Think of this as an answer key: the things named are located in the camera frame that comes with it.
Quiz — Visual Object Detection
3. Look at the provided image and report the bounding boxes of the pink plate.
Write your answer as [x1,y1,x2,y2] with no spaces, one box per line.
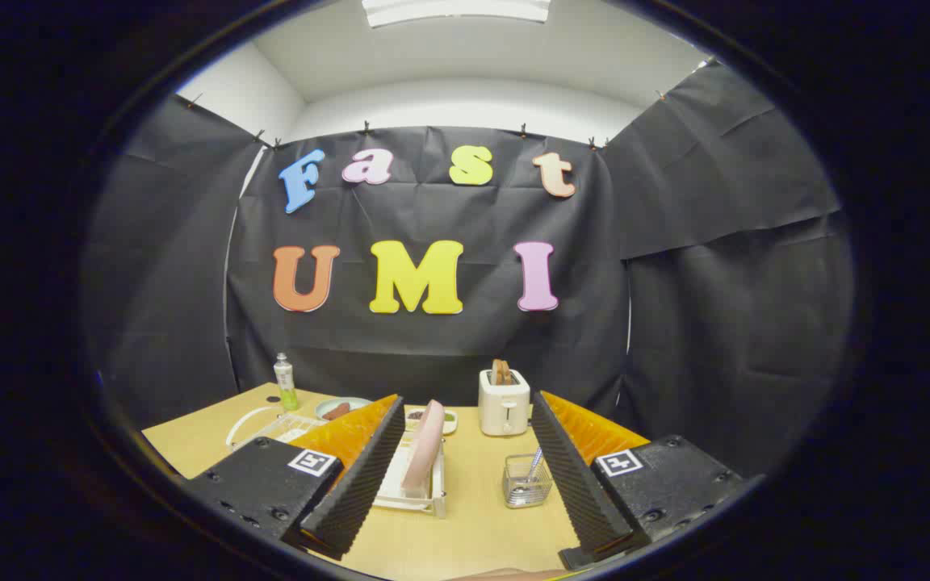
[400,399,446,497]

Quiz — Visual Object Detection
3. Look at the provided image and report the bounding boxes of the metal wire basket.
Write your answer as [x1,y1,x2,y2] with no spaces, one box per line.
[502,454,553,509]

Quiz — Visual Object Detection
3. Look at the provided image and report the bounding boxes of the light green plate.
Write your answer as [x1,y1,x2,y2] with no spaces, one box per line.
[315,396,373,422]

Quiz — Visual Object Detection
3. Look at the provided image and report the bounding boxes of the cream toaster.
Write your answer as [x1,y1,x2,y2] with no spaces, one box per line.
[478,368,531,437]

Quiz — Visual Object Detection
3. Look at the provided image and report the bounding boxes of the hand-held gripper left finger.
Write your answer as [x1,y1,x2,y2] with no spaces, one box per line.
[182,394,406,562]

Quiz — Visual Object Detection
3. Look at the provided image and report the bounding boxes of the green drink bottle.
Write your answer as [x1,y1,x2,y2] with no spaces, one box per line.
[274,353,300,412]

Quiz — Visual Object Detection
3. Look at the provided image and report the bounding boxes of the white dish rack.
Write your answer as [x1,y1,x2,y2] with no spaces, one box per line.
[227,408,447,518]

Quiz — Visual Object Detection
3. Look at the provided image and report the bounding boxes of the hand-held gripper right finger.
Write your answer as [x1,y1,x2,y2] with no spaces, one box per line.
[531,391,744,571]

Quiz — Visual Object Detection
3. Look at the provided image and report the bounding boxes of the ceiling light panel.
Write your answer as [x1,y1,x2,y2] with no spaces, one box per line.
[362,0,551,29]

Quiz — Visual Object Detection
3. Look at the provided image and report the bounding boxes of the small dish with beans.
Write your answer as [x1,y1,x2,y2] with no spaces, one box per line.
[403,408,459,436]

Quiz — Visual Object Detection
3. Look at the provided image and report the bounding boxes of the black backdrop cloth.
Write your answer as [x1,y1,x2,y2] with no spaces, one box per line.
[82,61,857,485]

